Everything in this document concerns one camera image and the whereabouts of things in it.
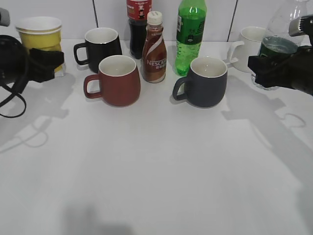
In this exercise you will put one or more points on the red ceramic mug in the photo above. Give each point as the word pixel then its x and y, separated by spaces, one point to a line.
pixel 119 81

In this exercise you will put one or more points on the yellow paper cup stack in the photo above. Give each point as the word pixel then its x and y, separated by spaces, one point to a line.
pixel 41 32

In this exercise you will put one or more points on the white ceramic mug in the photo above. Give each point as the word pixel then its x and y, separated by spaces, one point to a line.
pixel 248 44

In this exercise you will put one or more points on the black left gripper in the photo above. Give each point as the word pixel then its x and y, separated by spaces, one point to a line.
pixel 14 63

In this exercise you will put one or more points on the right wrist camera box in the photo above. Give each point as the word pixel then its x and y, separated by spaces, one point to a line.
pixel 301 26

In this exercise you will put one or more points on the dark cola bottle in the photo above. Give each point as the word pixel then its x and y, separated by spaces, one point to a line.
pixel 137 11

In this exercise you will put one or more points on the black ceramic mug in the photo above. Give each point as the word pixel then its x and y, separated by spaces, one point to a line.
pixel 99 43

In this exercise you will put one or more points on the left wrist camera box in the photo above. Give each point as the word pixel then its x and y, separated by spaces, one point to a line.
pixel 4 17

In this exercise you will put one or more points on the white yogurt drink bottle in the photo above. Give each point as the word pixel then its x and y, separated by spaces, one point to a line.
pixel 61 70

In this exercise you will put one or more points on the clear water bottle green label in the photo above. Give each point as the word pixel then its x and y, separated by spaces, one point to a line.
pixel 276 39

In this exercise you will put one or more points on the brown Nescafe coffee bottle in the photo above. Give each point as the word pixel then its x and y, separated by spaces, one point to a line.
pixel 154 56

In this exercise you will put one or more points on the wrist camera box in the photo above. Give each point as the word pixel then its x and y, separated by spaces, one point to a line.
pixel 4 17
pixel 301 26

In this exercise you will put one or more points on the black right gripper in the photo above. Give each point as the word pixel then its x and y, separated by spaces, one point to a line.
pixel 293 71

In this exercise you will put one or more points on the dark blue ceramic mug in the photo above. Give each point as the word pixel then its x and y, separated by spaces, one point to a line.
pixel 205 84

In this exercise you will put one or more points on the green soda bottle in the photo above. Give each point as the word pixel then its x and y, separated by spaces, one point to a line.
pixel 190 28

